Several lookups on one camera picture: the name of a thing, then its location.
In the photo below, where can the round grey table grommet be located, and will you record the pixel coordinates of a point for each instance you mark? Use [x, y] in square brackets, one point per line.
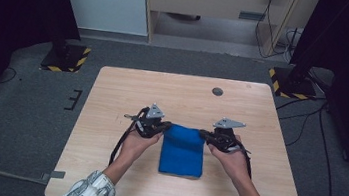
[217, 91]

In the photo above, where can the person's right hand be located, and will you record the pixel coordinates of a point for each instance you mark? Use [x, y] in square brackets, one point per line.
[231, 163]

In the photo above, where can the light wooden desk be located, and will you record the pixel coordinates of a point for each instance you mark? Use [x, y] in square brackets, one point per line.
[208, 1]

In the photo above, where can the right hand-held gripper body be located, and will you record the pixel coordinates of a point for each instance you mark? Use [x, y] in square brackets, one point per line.
[224, 137]

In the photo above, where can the grey tape strip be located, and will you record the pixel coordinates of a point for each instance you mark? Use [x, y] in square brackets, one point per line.
[53, 175]

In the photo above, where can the black stand base striped edge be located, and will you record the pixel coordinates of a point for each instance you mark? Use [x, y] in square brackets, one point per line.
[293, 85]
[66, 59]

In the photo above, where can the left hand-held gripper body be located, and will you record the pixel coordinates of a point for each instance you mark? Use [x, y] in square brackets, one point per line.
[149, 125]

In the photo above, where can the person's left hand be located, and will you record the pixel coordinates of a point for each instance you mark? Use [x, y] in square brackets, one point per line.
[136, 147]

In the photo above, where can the blue cloth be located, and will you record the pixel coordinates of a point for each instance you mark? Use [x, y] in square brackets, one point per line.
[182, 152]

